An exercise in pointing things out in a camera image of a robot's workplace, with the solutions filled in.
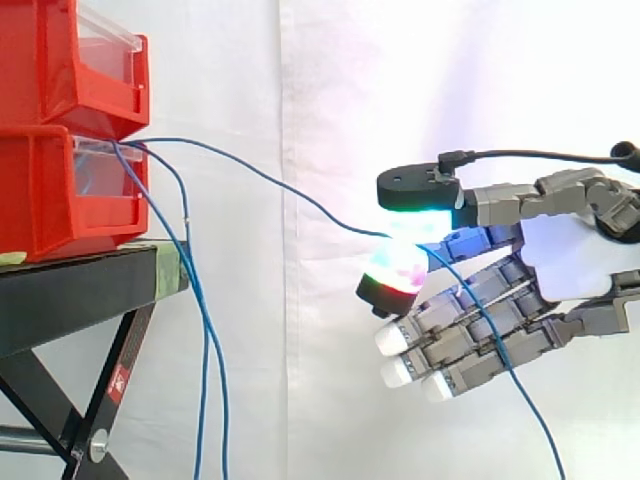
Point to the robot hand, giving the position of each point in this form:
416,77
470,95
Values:
560,260

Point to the black stand with green tape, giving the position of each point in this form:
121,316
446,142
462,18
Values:
75,320

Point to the red bin with clear plate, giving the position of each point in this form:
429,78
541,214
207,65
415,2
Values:
60,195
75,65

